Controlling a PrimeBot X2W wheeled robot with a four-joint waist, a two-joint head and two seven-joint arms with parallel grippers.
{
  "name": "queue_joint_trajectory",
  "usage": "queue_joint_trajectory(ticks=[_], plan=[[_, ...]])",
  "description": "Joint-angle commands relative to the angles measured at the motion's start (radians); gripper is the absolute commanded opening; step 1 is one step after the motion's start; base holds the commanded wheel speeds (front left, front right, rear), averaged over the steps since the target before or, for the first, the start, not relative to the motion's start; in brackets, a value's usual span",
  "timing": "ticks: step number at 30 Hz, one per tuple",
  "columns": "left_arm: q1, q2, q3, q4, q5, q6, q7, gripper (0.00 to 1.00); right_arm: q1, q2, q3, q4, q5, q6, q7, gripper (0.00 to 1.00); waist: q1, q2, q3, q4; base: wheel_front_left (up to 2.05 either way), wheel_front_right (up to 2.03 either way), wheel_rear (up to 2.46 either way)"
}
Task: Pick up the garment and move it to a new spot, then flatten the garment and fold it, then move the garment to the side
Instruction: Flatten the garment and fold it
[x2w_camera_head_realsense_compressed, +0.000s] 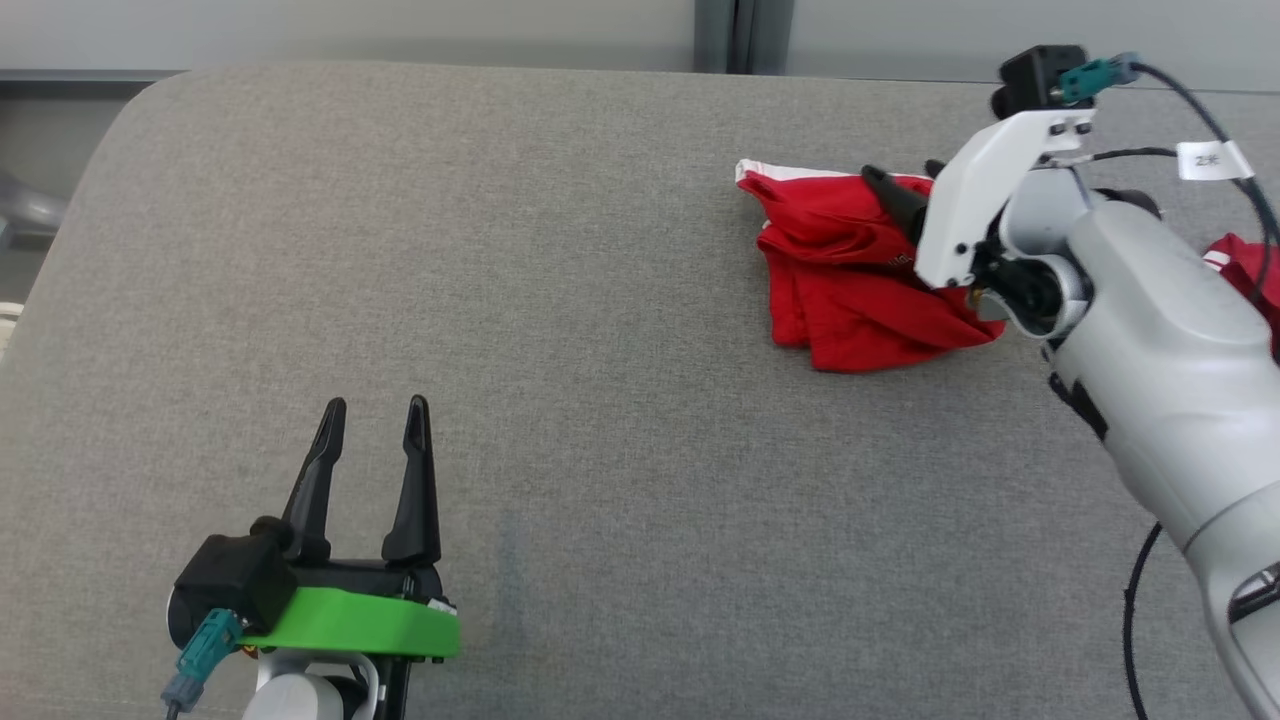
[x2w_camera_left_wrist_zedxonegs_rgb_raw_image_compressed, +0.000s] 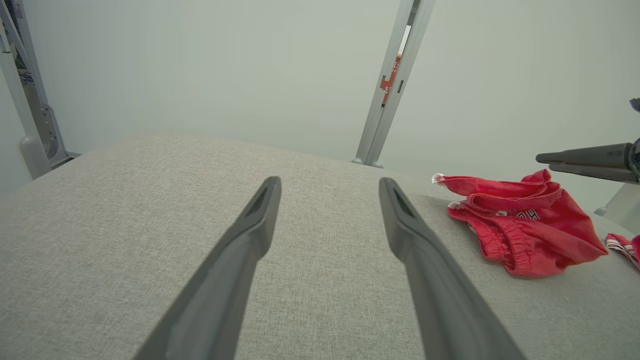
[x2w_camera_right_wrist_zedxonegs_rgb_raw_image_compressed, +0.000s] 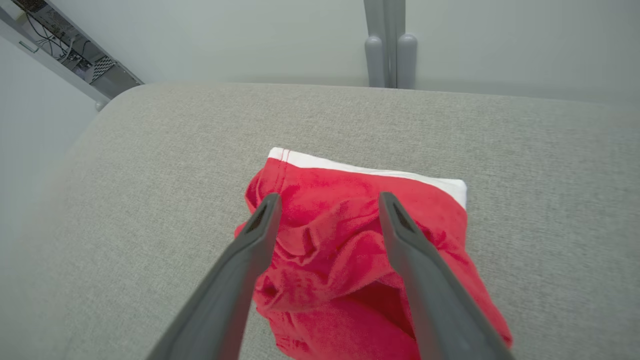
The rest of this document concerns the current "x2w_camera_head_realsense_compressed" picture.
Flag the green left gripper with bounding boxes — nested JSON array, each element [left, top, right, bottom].
[[240, 394, 463, 663]]

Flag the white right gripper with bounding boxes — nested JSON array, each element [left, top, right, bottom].
[[860, 108, 1098, 292]]

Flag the red basketball jersey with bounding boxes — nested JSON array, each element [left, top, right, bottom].
[[735, 158, 1006, 374]]

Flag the grey fabric sofa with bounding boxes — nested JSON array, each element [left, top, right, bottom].
[[0, 62, 1280, 720]]

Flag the red white-striped shorts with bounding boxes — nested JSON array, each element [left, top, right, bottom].
[[1200, 232, 1280, 361]]

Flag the grey curved background object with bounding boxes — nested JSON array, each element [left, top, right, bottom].
[[0, 172, 71, 241]]

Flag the teal right camera connector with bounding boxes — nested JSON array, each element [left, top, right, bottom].
[[1060, 52, 1141, 106]]

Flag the teal camera connector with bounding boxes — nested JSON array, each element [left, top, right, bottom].
[[160, 608, 246, 713], [1060, 52, 1141, 106]]

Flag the teal left camera connector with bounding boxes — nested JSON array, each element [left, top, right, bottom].
[[160, 608, 246, 713]]

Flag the grey metal door frame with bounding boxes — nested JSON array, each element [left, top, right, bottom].
[[693, 0, 796, 76]]

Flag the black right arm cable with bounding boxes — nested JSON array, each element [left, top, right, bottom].
[[1092, 60, 1280, 720]]

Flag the white cable label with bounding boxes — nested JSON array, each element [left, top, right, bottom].
[[1177, 140, 1253, 183]]

